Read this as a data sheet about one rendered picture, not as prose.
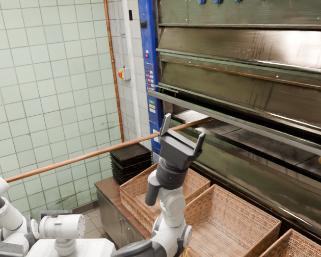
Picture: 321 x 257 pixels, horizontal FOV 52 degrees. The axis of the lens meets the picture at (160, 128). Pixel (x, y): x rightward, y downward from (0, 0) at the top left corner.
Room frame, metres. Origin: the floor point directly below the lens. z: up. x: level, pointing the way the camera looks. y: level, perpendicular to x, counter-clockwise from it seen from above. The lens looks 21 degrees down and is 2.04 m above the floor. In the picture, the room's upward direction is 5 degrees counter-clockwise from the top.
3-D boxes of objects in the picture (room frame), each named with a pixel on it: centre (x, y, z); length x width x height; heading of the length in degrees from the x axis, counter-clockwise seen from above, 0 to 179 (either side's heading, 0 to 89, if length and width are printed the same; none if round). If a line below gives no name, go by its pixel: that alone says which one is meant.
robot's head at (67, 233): (0.79, 0.29, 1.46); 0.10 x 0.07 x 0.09; 84
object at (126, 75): (3.07, 0.29, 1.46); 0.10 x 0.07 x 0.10; 31
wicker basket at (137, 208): (2.16, 0.02, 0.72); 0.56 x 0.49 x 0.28; 30
